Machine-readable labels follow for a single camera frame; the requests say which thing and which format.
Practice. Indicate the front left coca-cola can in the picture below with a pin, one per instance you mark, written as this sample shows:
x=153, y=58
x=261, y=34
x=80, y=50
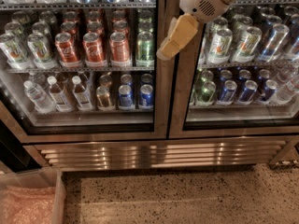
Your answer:
x=67, y=49

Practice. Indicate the brown tea bottle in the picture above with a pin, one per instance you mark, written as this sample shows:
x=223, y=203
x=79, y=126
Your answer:
x=82, y=93
x=60, y=95

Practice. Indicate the front left 7up can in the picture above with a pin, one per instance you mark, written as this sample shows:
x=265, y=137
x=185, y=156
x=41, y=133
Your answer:
x=17, y=54

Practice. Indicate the right front coca-cola can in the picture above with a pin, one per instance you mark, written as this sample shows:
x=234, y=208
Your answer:
x=120, y=50

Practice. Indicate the pink bubble wrap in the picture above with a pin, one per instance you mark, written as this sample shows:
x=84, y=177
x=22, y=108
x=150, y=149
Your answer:
x=26, y=206

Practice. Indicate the blue pepsi can left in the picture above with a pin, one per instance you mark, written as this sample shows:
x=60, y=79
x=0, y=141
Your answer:
x=126, y=97

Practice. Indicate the right door water bottle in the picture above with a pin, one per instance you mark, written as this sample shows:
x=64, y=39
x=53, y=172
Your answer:
x=287, y=91

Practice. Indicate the clear plastic bin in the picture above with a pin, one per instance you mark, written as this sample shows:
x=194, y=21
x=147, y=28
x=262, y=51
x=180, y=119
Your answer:
x=40, y=178

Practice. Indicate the silver blue tall can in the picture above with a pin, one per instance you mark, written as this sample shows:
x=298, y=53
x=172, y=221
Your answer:
x=269, y=48

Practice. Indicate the blue can door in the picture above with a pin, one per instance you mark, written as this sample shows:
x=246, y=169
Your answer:
x=266, y=92
x=227, y=92
x=248, y=90

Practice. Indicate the gold soda can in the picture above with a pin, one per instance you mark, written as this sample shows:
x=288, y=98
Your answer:
x=104, y=98

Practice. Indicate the steel fridge bottom grille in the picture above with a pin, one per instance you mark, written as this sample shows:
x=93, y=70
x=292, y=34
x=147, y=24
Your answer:
x=124, y=155

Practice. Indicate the clear water bottle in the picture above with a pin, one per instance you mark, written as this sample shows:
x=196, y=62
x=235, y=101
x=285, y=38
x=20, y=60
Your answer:
x=36, y=94

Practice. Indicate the blue pepsi can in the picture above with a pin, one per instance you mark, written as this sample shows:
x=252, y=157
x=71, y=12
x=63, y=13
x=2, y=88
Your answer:
x=146, y=96
x=126, y=97

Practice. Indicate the green front soda can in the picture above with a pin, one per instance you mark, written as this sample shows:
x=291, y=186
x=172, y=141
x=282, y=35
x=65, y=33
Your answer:
x=144, y=49

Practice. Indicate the glass fridge door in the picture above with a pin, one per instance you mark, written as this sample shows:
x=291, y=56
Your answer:
x=79, y=17
x=190, y=120

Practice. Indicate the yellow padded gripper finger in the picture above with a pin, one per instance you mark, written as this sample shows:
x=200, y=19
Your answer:
x=181, y=31

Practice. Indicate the door 7up can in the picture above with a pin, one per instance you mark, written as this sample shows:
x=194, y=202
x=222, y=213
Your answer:
x=247, y=44
x=219, y=48

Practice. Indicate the blue pepsi can right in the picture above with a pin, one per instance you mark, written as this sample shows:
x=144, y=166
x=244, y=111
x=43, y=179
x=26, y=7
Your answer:
x=146, y=96

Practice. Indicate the green can right door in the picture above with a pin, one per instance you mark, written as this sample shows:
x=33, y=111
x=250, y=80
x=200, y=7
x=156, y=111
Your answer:
x=205, y=93

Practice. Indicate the middle front coca-cola can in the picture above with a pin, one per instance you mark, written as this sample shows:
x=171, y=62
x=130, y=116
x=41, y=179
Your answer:
x=94, y=52

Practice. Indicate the coca-cola can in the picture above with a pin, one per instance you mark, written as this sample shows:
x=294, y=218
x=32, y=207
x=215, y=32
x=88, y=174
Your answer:
x=94, y=52
x=120, y=50
x=67, y=49

